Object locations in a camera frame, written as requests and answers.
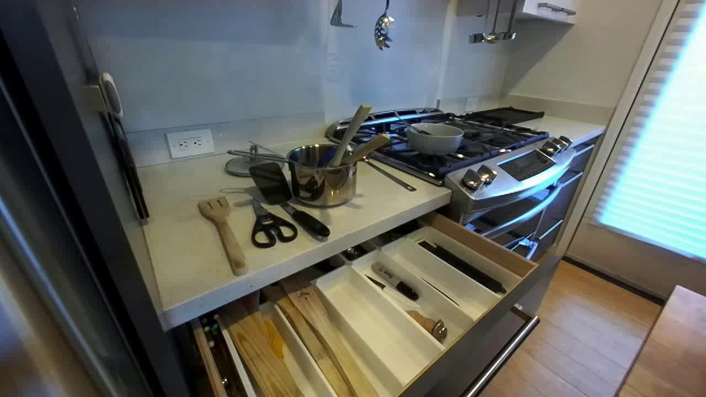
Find steel utensil holder pot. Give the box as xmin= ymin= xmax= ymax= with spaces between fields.
xmin=284 ymin=143 xmax=359 ymax=210

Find hanging metal ladles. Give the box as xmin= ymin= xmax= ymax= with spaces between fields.
xmin=470 ymin=0 xmax=521 ymax=43

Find white bowl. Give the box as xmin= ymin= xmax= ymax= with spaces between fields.
xmin=403 ymin=120 xmax=466 ymax=156

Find black wall-mounted knife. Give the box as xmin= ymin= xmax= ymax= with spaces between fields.
xmin=96 ymin=107 xmax=153 ymax=225

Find long black knife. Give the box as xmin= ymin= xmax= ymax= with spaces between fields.
xmin=416 ymin=237 xmax=509 ymax=296

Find small wooden-handled fork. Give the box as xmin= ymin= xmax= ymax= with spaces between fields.
xmin=406 ymin=309 xmax=449 ymax=344

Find stainless gas stove range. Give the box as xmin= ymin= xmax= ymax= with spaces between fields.
xmin=325 ymin=105 xmax=608 ymax=259

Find thin metal utensil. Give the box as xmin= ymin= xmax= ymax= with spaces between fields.
xmin=246 ymin=140 xmax=292 ymax=161

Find white window blind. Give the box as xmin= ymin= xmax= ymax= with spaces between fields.
xmin=594 ymin=6 xmax=706 ymax=265

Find black-handled scissors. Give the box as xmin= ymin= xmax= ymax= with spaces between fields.
xmin=250 ymin=195 xmax=299 ymax=248

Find white cutlery organizer tray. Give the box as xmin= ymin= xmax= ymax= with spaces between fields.
xmin=272 ymin=225 xmax=524 ymax=397

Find long wooden utensil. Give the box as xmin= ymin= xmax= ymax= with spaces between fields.
xmin=273 ymin=283 xmax=380 ymax=397

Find glass pot lid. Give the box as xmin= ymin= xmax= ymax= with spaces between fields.
xmin=223 ymin=143 xmax=288 ymax=179

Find hanging metal slotted spoon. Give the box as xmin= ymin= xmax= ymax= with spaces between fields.
xmin=372 ymin=0 xmax=398 ymax=52

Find stainless refrigerator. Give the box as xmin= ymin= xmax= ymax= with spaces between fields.
xmin=0 ymin=0 xmax=195 ymax=397

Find wooden kitchen drawer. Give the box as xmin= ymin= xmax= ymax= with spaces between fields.
xmin=190 ymin=212 xmax=542 ymax=397

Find black-handled small tool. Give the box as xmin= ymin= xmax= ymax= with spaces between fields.
xmin=369 ymin=259 xmax=422 ymax=301

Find white wall outlet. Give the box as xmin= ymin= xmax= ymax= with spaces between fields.
xmin=163 ymin=128 xmax=217 ymax=161

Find white wall-mounted holder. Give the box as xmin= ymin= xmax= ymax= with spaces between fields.
xmin=81 ymin=71 xmax=125 ymax=118

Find wooden slotted spatula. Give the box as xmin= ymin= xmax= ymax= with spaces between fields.
xmin=197 ymin=193 xmax=250 ymax=278

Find wooden table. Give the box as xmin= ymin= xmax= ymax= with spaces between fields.
xmin=615 ymin=283 xmax=706 ymax=397

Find white upper cabinet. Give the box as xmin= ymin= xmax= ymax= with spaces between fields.
xmin=513 ymin=0 xmax=582 ymax=26

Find hanging dark utensil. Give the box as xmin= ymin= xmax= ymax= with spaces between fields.
xmin=328 ymin=0 xmax=355 ymax=31

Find black turner spatula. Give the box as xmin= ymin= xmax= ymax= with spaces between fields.
xmin=246 ymin=161 xmax=334 ymax=243

